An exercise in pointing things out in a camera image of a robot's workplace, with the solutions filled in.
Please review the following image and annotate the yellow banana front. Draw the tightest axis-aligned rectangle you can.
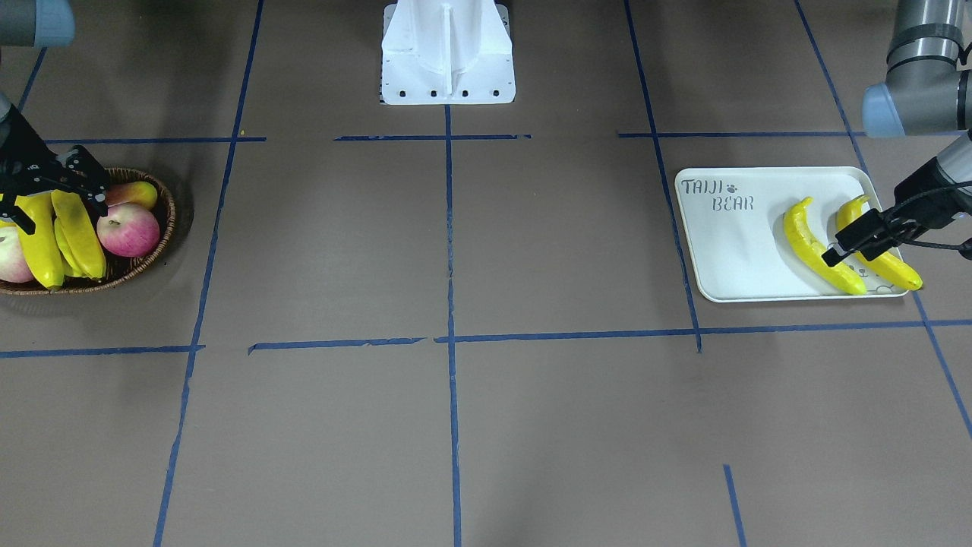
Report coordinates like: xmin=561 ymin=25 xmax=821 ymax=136
xmin=782 ymin=197 xmax=867 ymax=296

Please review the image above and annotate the yellow banana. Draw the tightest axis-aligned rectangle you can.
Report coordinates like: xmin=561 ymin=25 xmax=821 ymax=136
xmin=782 ymin=197 xmax=867 ymax=296
xmin=15 ymin=194 xmax=65 ymax=291
xmin=51 ymin=190 xmax=107 ymax=280
xmin=835 ymin=194 xmax=923 ymax=290

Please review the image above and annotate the red yellow mango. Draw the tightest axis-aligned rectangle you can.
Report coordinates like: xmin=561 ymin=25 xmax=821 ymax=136
xmin=105 ymin=180 xmax=159 ymax=210

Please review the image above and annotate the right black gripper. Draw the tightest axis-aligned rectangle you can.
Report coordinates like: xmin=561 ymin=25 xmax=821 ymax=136
xmin=1 ymin=106 xmax=111 ymax=236

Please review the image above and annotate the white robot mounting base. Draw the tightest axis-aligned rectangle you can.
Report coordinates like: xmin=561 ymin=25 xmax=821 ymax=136
xmin=380 ymin=1 xmax=516 ymax=105

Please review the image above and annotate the cream bear tray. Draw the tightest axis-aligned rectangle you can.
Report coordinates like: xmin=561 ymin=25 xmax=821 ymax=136
xmin=674 ymin=166 xmax=879 ymax=302

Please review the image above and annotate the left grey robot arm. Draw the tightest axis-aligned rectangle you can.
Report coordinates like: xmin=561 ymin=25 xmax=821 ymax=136
xmin=822 ymin=1 xmax=971 ymax=267

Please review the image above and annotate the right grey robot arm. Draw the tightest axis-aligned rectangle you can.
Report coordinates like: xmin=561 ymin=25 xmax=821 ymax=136
xmin=1 ymin=1 xmax=111 ymax=235

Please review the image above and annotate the pale white apple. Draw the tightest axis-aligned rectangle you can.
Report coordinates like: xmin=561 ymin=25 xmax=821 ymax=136
xmin=1 ymin=226 xmax=35 ymax=283

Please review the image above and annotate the yellow banana back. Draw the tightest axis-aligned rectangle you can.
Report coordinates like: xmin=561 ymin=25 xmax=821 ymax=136
xmin=15 ymin=194 xmax=65 ymax=291

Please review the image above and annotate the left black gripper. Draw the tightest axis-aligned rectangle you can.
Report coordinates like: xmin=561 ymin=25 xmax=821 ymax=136
xmin=822 ymin=158 xmax=971 ymax=267

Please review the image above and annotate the pink white apple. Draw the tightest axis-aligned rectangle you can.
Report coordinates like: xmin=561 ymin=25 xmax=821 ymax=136
xmin=95 ymin=202 xmax=161 ymax=258

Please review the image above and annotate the brown wicker basket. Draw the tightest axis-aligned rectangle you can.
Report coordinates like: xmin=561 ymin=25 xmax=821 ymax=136
xmin=1 ymin=167 xmax=177 ymax=296

